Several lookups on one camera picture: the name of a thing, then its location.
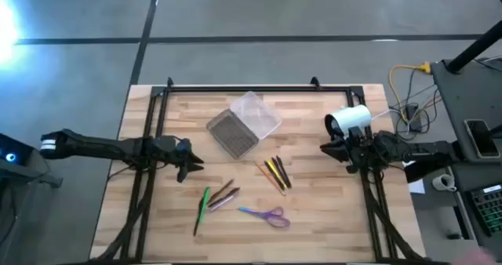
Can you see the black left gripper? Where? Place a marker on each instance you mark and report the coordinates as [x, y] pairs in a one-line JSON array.
[[168, 149]]

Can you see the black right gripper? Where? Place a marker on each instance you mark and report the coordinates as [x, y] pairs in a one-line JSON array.
[[359, 149]]

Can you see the green pen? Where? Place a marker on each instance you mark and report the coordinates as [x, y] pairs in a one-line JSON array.
[[204, 204]]

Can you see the clear pen with purple cap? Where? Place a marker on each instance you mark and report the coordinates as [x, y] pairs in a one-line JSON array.
[[223, 204]]

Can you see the black click pen with clip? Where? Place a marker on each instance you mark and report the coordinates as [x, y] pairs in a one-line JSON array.
[[280, 172]]

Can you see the slim black pen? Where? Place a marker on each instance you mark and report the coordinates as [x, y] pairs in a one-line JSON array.
[[197, 226]]

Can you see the yellow highlighter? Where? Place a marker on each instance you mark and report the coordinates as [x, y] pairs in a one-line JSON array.
[[277, 174]]

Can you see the orange pencil with eraser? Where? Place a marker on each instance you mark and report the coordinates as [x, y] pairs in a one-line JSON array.
[[270, 179]]

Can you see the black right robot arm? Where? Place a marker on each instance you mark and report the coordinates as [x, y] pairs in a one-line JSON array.
[[427, 149]]

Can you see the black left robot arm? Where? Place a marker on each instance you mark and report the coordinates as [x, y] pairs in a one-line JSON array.
[[98, 145]]

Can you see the clear plastic supply box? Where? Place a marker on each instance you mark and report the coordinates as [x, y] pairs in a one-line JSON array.
[[257, 114]]

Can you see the black control box blue light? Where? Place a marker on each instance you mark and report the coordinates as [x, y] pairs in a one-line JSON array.
[[17, 151]]

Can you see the black power adapter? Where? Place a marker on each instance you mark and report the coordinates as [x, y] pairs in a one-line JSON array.
[[413, 114]]

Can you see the white paper sheet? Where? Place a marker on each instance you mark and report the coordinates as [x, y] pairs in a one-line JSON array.
[[416, 184]]

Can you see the white mug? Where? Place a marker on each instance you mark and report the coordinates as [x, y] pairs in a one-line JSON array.
[[443, 182]]

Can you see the dark grey side desk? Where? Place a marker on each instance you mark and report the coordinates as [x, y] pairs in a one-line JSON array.
[[455, 96]]

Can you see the black smartphone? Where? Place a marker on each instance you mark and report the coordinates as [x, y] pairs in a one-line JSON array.
[[482, 139]]

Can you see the black keyboard with green keys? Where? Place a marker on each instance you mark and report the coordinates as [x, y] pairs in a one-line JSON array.
[[488, 210]]

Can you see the black pole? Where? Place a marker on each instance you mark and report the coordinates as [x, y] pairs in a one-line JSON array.
[[474, 47]]

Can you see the black aluminium table frame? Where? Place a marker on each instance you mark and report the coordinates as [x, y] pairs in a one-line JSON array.
[[255, 89]]

